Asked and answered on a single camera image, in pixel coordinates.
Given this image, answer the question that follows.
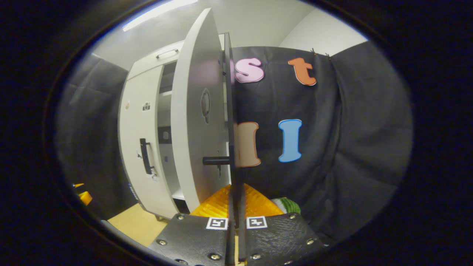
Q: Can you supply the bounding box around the grey double-door shoe cabinet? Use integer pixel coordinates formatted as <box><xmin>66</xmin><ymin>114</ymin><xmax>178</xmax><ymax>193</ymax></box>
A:
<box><xmin>118</xmin><ymin>33</ymin><xmax>233</xmax><ymax>222</ymax></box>

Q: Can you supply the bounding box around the black cabinet door handle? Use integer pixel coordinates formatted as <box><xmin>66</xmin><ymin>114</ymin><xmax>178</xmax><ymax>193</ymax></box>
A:
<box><xmin>140</xmin><ymin>138</ymin><xmax>155</xmax><ymax>175</ymax></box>
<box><xmin>203</xmin><ymin>122</ymin><xmax>241</xmax><ymax>192</ymax></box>

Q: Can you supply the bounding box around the toy watermelon slice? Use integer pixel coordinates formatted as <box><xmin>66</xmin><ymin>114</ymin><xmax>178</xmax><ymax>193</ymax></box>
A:
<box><xmin>272</xmin><ymin>197</ymin><xmax>301</xmax><ymax>215</ymax></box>

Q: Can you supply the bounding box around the black backdrop cloth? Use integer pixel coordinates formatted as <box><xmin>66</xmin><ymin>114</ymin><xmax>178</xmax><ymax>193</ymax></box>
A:
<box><xmin>55</xmin><ymin>41</ymin><xmax>414</xmax><ymax>244</ymax></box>

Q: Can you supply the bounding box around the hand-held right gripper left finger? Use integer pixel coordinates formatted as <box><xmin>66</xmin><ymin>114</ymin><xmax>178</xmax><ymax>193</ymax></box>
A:
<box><xmin>148</xmin><ymin>184</ymin><xmax>237</xmax><ymax>266</ymax></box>

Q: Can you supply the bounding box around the grey shoe cabinet door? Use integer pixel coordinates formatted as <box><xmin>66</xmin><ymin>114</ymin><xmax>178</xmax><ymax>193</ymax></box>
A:
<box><xmin>118</xmin><ymin>65</ymin><xmax>178</xmax><ymax>219</ymax></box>
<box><xmin>171</xmin><ymin>7</ymin><xmax>232</xmax><ymax>214</ymax></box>

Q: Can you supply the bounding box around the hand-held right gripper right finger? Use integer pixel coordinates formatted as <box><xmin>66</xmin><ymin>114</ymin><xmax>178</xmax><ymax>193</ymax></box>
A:
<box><xmin>238</xmin><ymin>184</ymin><xmax>329</xmax><ymax>266</ymax></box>

